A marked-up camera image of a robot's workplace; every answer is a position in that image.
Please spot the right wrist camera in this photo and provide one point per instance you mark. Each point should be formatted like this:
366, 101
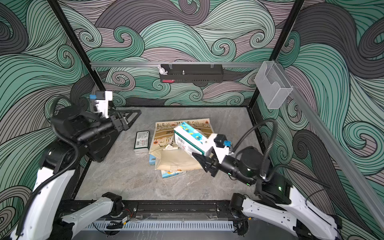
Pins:
221, 147

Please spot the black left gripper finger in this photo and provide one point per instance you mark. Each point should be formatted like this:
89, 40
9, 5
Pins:
129, 113
128, 122

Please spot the blue dog tissue pack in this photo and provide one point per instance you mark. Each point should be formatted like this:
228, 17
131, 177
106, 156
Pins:
152, 160

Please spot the floral canvas tote bag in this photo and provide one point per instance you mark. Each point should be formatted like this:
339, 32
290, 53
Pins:
172, 150

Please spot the aluminium wall rail right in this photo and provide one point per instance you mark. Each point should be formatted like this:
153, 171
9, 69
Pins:
332, 120

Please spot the black briefcase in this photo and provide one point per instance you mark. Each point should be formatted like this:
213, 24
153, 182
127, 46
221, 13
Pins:
100, 145

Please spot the black corner frame post right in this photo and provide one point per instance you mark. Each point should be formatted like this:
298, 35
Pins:
287, 27

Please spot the green tissue pack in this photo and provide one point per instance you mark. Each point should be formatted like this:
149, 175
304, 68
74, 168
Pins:
191, 141
142, 142

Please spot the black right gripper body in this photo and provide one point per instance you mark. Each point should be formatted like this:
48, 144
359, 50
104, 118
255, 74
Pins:
233, 166

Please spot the black corner frame post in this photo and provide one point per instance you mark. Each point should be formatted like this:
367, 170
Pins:
287, 27
87, 83

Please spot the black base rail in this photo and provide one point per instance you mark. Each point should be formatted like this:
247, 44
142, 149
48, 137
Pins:
190, 210

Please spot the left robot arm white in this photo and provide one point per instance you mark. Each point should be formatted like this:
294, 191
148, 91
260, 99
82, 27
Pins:
78, 133

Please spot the white rabbit figurine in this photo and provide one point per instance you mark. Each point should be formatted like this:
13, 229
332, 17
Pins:
162, 71

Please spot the black wall shelf tray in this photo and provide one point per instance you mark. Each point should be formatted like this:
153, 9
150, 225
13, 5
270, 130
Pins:
198, 74

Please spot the clear acrylic wall box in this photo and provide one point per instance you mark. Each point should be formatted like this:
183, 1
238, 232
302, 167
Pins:
273, 84

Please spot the white slotted cable duct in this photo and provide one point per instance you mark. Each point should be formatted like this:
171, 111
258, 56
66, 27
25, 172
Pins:
177, 226

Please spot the black corner frame post left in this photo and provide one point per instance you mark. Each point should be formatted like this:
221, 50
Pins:
87, 83

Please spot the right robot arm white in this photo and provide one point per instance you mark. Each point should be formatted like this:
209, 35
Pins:
278, 200

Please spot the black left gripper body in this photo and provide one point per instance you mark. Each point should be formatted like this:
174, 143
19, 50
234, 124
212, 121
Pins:
104, 129

